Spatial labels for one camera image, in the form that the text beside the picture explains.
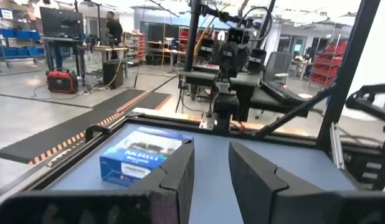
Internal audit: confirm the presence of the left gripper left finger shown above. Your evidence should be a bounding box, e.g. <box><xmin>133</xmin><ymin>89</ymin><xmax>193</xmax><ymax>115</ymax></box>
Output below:
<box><xmin>129</xmin><ymin>139</ymin><xmax>196</xmax><ymax>224</ymax></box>

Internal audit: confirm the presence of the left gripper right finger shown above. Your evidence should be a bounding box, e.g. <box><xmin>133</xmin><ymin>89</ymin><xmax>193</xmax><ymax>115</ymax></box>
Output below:
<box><xmin>228</xmin><ymin>141</ymin><xmax>343</xmax><ymax>224</ymax></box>

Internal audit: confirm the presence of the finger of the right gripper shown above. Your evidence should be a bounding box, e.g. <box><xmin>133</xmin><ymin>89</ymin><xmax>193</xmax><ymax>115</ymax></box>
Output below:
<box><xmin>197</xmin><ymin>36</ymin><xmax>216</xmax><ymax>62</ymax></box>
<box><xmin>246</xmin><ymin>47</ymin><xmax>268</xmax><ymax>75</ymax></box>

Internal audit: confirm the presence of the blue game controller box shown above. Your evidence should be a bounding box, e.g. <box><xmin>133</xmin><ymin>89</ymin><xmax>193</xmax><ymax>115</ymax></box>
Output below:
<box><xmin>98</xmin><ymin>126</ymin><xmax>194</xmax><ymax>188</ymax></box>

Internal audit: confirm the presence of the red storage shelf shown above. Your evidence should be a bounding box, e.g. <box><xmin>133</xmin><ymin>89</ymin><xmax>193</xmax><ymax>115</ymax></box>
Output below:
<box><xmin>121</xmin><ymin>30</ymin><xmax>147</xmax><ymax>62</ymax></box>
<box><xmin>308</xmin><ymin>41</ymin><xmax>348</xmax><ymax>87</ymax></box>

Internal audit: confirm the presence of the person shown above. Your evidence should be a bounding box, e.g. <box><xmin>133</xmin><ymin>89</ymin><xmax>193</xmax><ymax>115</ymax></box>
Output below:
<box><xmin>104</xmin><ymin>11</ymin><xmax>124</xmax><ymax>60</ymax></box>

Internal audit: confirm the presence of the black floor box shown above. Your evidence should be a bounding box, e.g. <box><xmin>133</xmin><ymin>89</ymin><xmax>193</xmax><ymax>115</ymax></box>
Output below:
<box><xmin>102</xmin><ymin>59</ymin><xmax>125</xmax><ymax>90</ymax></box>

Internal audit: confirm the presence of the wooden workbench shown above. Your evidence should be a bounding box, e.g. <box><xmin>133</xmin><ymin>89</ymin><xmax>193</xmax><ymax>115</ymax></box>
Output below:
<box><xmin>85</xmin><ymin>44</ymin><xmax>129</xmax><ymax>79</ymax></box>

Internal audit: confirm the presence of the black monitor screen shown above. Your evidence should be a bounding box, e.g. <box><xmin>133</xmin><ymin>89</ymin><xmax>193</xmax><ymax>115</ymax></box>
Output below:
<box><xmin>39</xmin><ymin>6</ymin><xmax>85</xmax><ymax>40</ymax></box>

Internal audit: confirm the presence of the red black equipment case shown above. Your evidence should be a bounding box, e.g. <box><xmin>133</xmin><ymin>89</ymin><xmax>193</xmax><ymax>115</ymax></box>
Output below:
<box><xmin>45</xmin><ymin>68</ymin><xmax>79</xmax><ymax>95</ymax></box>

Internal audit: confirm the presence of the blue storage bins shelf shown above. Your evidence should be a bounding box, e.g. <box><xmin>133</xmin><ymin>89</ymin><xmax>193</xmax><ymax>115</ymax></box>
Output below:
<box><xmin>0</xmin><ymin>6</ymin><xmax>45</xmax><ymax>68</ymax></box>

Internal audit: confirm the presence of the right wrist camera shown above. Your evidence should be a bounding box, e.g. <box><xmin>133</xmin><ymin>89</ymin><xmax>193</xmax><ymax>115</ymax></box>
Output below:
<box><xmin>227</xmin><ymin>27</ymin><xmax>251</xmax><ymax>44</ymax></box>

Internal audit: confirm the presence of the silver metal bracket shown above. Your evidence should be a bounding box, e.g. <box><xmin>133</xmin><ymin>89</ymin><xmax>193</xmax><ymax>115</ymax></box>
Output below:
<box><xmin>198</xmin><ymin>111</ymin><xmax>217</xmax><ymax>131</ymax></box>

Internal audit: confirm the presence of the black aluminium rig frame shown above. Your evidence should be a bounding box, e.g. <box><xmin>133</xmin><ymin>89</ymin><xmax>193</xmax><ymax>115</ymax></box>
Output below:
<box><xmin>0</xmin><ymin>0</ymin><xmax>385</xmax><ymax>200</ymax></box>

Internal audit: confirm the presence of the black curved bracket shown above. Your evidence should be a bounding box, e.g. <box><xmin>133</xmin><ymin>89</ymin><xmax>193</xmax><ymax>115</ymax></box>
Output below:
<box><xmin>345</xmin><ymin>82</ymin><xmax>385</xmax><ymax>126</ymax></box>

